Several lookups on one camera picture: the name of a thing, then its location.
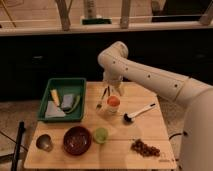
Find black floor cable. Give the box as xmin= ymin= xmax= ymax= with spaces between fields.
xmin=168 ymin=132 xmax=184 ymax=142

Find black pole stand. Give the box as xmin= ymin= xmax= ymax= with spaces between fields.
xmin=10 ymin=121 xmax=25 ymax=171

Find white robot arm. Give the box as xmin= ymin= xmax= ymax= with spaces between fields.
xmin=97 ymin=41 xmax=213 ymax=171

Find green plastic cup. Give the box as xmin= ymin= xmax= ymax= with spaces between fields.
xmin=93 ymin=127 xmax=108 ymax=144

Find green plastic tray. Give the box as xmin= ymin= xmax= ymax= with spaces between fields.
xmin=37 ymin=78 xmax=86 ymax=122

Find green base white post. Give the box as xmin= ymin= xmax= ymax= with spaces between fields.
xmin=81 ymin=0 xmax=111 ymax=25

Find grey sponge block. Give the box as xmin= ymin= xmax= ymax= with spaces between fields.
xmin=61 ymin=94 xmax=74 ymax=111

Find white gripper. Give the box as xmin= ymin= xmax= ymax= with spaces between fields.
xmin=103 ymin=71 xmax=124 ymax=96

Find bunch of dark grapes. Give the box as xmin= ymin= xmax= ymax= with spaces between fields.
xmin=131 ymin=139 xmax=160 ymax=157

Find grey folded cloth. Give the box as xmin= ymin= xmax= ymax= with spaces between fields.
xmin=45 ymin=101 xmax=66 ymax=118

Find dark red bowl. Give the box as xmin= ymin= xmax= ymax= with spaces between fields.
xmin=63 ymin=126 xmax=92 ymax=156

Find white paper cup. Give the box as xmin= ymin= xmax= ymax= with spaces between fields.
xmin=107 ymin=104 xmax=120 ymax=113

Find yellow corn piece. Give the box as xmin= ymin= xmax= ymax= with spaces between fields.
xmin=50 ymin=89 xmax=60 ymax=106

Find small metal cup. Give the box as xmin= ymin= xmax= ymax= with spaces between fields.
xmin=36 ymin=134 xmax=53 ymax=152

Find green bean pod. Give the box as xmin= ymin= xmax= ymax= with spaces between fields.
xmin=68 ymin=95 xmax=80 ymax=113

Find white handled black brush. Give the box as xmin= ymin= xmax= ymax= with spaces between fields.
xmin=123 ymin=103 xmax=155 ymax=123

